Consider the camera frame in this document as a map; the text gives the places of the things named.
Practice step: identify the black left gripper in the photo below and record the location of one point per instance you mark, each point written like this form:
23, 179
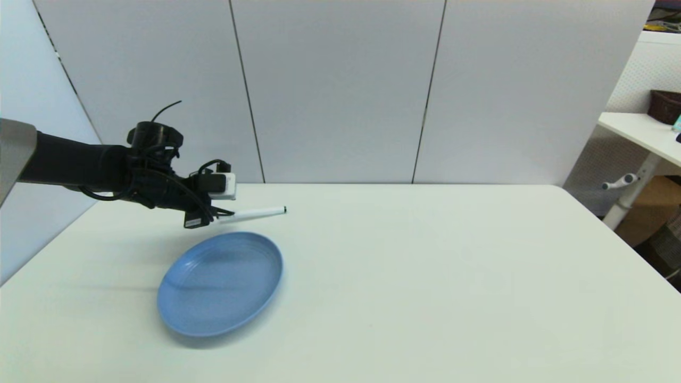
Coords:
178, 194

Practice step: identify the white marker with black cap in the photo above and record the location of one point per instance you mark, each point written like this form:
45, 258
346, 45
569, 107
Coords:
255, 214

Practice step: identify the blue round plate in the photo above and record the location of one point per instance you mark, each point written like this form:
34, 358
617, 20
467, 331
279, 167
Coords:
221, 284

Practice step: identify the white side table leg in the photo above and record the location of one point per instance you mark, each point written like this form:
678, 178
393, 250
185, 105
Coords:
631, 196

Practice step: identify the brown cardboard box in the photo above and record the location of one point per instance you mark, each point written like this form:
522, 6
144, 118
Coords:
647, 211

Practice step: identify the white side table top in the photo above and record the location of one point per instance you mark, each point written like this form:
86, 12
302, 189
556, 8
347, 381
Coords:
641, 132

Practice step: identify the dark mesh bin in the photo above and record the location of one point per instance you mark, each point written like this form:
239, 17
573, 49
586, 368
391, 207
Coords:
666, 254

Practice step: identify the white pegboard panel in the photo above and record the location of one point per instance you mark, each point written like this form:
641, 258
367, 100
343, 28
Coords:
646, 69

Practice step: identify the dark brown basket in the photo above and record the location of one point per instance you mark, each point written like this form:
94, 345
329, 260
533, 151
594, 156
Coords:
664, 106

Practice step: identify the small teal item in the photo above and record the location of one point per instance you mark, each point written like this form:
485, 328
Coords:
678, 123

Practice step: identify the yellow and green shelf clutter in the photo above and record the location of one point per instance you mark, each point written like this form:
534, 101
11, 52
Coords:
663, 20

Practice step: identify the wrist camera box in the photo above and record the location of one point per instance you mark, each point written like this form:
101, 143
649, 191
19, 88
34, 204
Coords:
222, 186

